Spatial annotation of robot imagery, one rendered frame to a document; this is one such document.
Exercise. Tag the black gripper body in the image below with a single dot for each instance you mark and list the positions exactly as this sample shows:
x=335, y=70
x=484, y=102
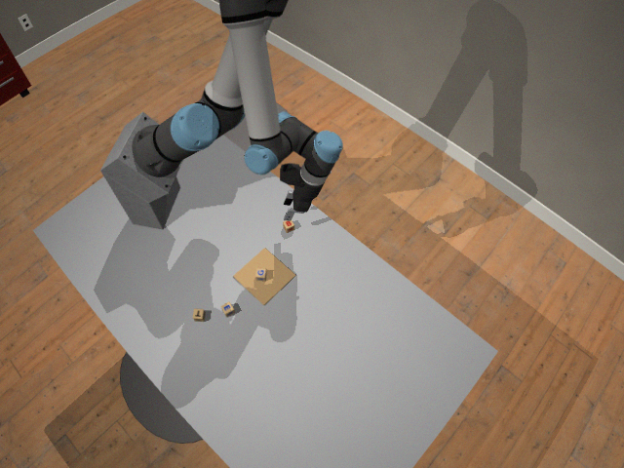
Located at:
x=306, y=186

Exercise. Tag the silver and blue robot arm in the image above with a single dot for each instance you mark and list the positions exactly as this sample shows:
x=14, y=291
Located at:
x=194, y=127

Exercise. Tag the tan flat mat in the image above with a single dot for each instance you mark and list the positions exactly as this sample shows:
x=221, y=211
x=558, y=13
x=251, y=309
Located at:
x=278, y=275

